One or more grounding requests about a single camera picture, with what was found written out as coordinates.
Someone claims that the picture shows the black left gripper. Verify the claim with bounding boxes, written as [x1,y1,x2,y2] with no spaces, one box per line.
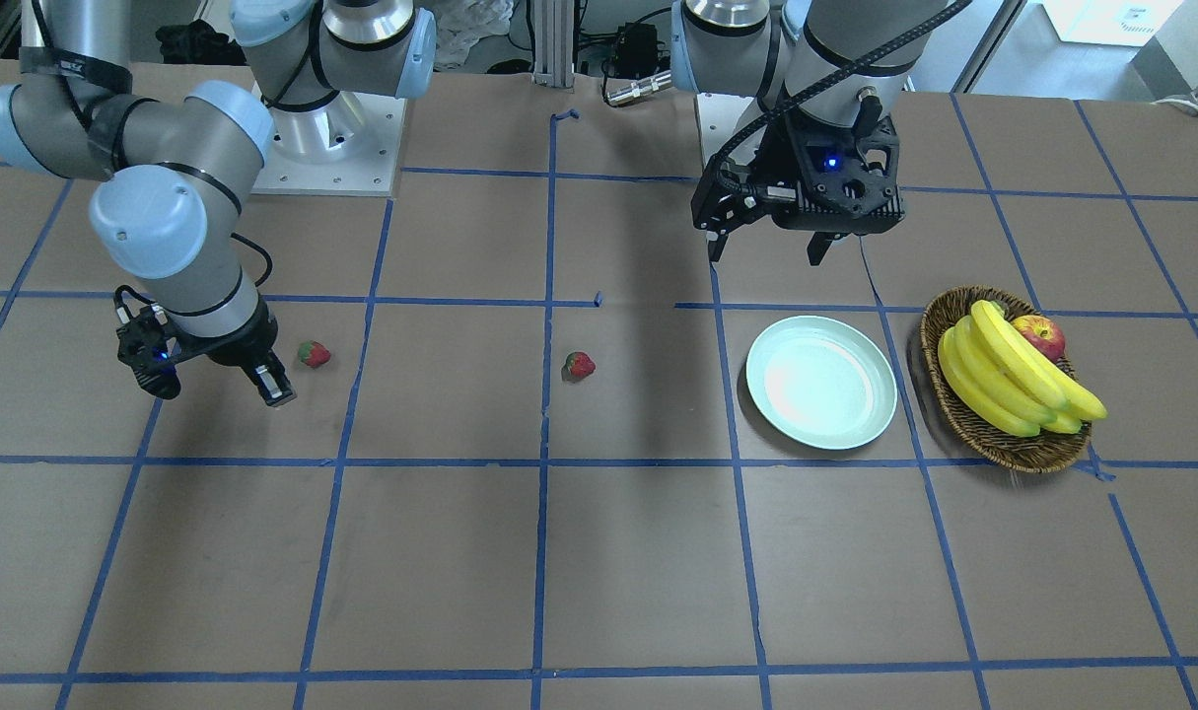
[707,113,906,268]

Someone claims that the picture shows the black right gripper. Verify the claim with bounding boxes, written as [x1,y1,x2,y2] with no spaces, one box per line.
[170,301,296,407]

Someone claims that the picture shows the red strawberry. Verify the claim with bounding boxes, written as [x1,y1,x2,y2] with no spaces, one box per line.
[297,340,332,369]
[562,351,595,383]

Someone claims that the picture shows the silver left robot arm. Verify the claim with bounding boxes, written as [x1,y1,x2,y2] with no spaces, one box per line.
[670,1,966,265]

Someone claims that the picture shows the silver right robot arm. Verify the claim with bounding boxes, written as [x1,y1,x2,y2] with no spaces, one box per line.
[0,1,437,407]

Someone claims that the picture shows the pale green plate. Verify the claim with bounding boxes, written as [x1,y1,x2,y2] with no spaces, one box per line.
[744,316,899,451]

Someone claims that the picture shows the yellow banana bunch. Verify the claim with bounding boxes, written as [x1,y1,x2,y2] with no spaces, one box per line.
[937,301,1108,439]

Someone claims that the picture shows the red apple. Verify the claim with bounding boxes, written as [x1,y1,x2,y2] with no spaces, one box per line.
[1012,314,1066,363]

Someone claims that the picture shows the brown wicker basket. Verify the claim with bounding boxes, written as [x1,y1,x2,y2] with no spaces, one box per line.
[908,286,1093,473]

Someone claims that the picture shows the aluminium frame post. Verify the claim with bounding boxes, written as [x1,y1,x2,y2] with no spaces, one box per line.
[526,1,579,93]

